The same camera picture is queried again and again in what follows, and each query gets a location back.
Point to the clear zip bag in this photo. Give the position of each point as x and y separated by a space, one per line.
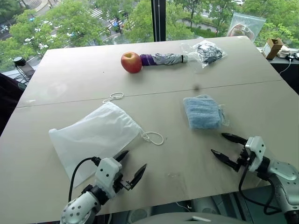
245 26

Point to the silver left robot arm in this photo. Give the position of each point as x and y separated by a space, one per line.
79 205

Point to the small brown cardboard box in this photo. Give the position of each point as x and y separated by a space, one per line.
272 47

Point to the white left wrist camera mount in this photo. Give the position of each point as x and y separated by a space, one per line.
108 172

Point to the black water bottle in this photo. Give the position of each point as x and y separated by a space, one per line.
23 68

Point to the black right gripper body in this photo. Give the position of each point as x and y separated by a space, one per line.
244 159

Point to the light blue folded towel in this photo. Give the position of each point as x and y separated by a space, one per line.
203 113

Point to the folded silver purple umbrella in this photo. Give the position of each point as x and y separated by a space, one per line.
161 59

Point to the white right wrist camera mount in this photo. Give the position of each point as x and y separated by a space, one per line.
255 151

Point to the red apple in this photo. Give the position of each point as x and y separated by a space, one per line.
131 62

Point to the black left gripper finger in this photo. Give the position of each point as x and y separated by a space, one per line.
139 175
122 156

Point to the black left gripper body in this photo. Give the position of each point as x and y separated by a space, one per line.
120 182

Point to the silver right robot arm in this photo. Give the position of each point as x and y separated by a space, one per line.
280 184

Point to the black window frame post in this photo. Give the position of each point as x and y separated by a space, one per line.
158 19

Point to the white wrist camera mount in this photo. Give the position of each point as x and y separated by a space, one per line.
108 172
255 151

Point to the dark chair back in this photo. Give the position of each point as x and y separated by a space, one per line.
9 98

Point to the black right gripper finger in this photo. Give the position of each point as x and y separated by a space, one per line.
223 158
233 138

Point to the clear bag with dark cloth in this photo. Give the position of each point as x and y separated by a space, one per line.
206 53

